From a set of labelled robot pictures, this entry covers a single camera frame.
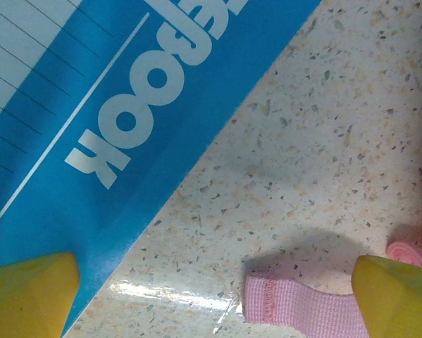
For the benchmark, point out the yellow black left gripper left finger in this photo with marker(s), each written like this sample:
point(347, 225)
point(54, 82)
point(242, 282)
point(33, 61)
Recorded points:
point(24, 299)

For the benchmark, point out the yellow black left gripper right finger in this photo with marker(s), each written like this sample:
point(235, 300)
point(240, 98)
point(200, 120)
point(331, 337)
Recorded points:
point(397, 299)

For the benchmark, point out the pink backpack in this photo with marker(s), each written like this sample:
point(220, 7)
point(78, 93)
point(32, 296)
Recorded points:
point(302, 306)

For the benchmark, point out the blue and white notebook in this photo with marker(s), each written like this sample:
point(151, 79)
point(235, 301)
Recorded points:
point(126, 105)

